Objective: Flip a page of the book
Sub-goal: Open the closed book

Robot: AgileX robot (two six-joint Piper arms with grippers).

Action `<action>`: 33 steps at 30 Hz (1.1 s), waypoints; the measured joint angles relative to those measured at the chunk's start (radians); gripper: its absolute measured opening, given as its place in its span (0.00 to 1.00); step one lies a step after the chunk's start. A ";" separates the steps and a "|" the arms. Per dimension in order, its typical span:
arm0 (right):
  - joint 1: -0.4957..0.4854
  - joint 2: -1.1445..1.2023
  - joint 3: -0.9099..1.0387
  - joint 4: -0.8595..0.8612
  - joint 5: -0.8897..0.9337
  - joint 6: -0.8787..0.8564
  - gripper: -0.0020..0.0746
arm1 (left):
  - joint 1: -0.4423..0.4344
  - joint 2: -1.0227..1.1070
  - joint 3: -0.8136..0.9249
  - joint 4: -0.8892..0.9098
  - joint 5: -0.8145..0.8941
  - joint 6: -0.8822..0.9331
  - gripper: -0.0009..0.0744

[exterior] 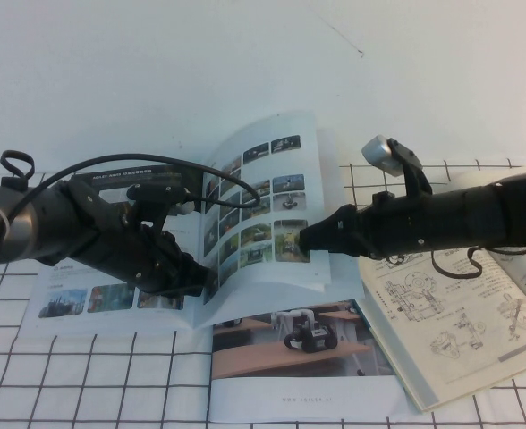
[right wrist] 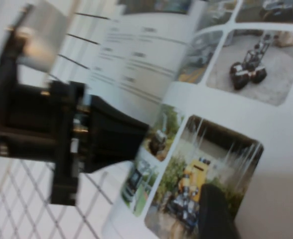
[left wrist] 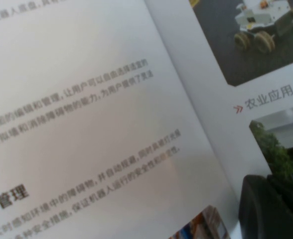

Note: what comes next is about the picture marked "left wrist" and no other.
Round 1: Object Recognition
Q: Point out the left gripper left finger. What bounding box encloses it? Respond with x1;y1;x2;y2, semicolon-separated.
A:
238;174;293;239

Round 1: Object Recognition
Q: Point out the glossy product brochure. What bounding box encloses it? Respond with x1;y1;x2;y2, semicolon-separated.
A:
0;0;293;239

